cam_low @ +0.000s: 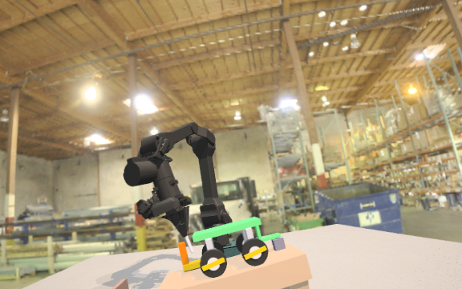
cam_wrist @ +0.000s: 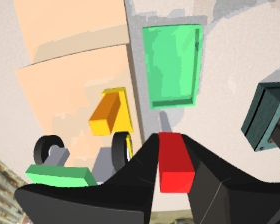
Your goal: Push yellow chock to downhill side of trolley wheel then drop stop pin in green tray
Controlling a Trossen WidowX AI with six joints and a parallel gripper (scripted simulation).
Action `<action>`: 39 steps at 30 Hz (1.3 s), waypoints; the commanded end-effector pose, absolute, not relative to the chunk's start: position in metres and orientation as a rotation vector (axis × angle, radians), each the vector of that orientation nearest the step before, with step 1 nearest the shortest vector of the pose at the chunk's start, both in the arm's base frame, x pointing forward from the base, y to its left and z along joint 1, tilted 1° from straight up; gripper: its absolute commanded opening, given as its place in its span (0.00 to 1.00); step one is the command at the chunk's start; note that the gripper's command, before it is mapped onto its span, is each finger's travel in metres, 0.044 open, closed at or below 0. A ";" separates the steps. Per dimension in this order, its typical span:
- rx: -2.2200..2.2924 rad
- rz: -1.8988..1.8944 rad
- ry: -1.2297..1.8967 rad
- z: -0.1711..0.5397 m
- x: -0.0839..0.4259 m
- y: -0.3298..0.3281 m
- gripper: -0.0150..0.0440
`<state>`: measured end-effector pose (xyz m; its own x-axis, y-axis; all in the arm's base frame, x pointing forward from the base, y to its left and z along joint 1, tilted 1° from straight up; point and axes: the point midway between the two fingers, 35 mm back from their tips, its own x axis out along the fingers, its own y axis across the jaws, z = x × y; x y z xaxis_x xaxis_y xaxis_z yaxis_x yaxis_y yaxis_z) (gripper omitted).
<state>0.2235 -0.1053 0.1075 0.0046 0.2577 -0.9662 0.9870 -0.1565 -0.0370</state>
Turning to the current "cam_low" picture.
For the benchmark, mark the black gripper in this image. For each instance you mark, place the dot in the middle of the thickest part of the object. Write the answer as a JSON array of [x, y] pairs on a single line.
[[172, 202]]

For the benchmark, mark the yellow wedge chock with orange handle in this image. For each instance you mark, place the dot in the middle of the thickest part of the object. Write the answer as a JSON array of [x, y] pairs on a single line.
[[187, 266]]

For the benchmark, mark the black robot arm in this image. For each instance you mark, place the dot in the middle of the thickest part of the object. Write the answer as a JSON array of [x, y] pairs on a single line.
[[151, 165]]

